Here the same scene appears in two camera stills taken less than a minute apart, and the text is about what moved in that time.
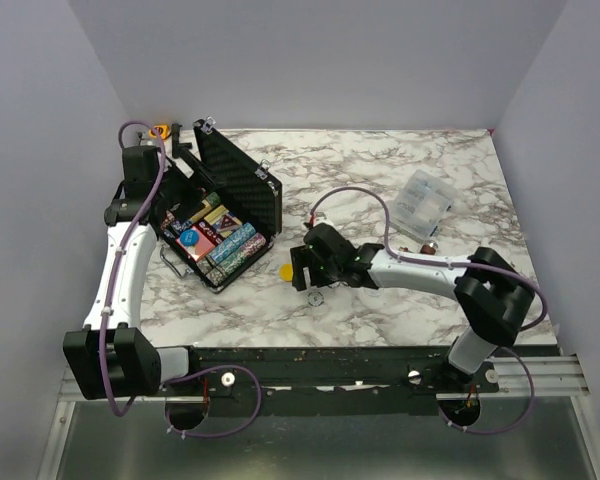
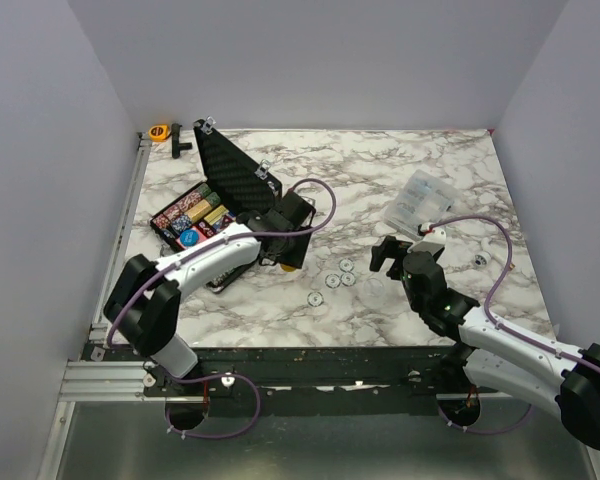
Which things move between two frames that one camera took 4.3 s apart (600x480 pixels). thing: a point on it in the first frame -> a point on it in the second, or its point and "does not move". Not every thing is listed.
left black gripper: [195, 185] -> [294, 259]
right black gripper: [304, 257] -> [380, 252]
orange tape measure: [164, 131] does not move
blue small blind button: [189, 237] does not move
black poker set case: [214, 236] does not move
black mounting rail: [327, 380] does not move
